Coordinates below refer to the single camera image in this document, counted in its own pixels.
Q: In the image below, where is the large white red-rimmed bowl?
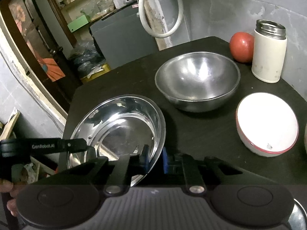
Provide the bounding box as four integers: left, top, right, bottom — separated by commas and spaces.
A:
235, 92, 299, 157

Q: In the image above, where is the yellow bin with bag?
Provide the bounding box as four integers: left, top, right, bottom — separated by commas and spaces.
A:
81, 63, 111, 84

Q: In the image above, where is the white steel-topped thermos jar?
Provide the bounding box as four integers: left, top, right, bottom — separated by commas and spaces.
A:
251, 19, 287, 84

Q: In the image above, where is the deep steel mixing bowl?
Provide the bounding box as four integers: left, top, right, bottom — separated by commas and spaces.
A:
154, 51, 241, 113

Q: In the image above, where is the dark grey cabinet box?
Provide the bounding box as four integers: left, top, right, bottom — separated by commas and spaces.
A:
89, 3, 159, 70

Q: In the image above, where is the white looped hose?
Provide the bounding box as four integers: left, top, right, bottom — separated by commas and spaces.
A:
138, 0, 184, 39

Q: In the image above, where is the person's left hand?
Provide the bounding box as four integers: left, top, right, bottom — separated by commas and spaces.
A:
0, 179, 18, 217

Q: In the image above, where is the green box on shelf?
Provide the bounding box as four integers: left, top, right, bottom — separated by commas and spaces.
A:
68, 15, 90, 32

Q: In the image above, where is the red tomato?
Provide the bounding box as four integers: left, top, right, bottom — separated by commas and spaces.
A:
229, 32, 254, 63

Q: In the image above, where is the shiny steel plate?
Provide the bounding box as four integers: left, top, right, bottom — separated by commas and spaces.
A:
66, 94, 166, 171

